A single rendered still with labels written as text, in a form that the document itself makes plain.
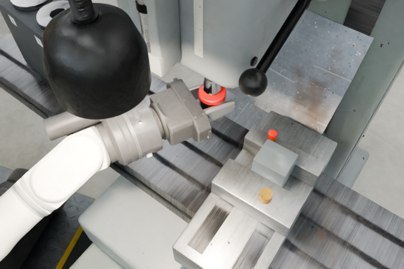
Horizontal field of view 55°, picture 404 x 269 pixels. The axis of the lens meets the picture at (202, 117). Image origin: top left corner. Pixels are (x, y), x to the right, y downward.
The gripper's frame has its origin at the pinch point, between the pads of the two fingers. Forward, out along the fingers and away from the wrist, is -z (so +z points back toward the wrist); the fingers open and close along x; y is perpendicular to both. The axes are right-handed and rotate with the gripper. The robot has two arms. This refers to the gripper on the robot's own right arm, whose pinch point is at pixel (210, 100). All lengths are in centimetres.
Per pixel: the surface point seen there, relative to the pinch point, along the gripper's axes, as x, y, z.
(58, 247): 24, 76, 42
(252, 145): -6.5, 9.3, -5.7
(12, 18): 41.7, 2.3, 25.3
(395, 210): -14, 115, -92
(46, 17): 34.7, -0.4, 19.0
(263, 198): -17.4, 6.6, -0.4
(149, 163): 5.0, 19.5, 11.2
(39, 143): 100, 116, 42
